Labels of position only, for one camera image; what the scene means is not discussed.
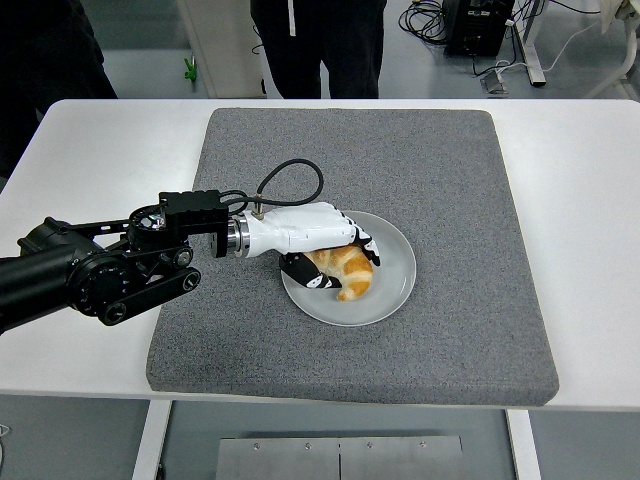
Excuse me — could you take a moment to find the light grey round plate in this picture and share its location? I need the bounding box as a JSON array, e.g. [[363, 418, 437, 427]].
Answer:
[[280, 209, 418, 327]]

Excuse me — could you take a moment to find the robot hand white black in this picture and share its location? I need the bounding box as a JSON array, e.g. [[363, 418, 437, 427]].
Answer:
[[243, 201, 383, 292]]

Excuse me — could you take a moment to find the black cable bundle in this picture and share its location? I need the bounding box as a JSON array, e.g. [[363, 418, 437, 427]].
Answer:
[[398, 0, 451, 47]]

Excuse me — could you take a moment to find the white desk leg with foot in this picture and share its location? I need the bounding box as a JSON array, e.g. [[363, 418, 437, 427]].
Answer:
[[512, 0, 547, 89]]

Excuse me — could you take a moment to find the black equipment box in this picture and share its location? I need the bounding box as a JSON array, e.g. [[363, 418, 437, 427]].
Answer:
[[443, 0, 516, 60]]

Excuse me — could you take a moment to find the white table leg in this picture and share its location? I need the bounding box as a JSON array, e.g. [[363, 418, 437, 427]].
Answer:
[[504, 408, 542, 480], [130, 399, 174, 480]]

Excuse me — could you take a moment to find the golden croissant bread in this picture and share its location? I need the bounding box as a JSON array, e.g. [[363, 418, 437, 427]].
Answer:
[[302, 243, 375, 303]]

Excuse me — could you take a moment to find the grey felt mat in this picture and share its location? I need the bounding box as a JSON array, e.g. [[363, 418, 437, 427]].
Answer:
[[144, 107, 560, 407]]

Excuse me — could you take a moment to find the person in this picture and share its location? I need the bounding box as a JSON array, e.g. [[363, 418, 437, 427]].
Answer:
[[249, 0, 387, 100], [0, 0, 119, 179]]

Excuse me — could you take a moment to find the grey floor pedal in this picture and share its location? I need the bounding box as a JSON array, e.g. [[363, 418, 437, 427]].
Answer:
[[479, 69, 510, 95]]

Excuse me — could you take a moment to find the white chair base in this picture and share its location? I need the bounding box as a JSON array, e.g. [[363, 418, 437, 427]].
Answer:
[[582, 0, 640, 100]]

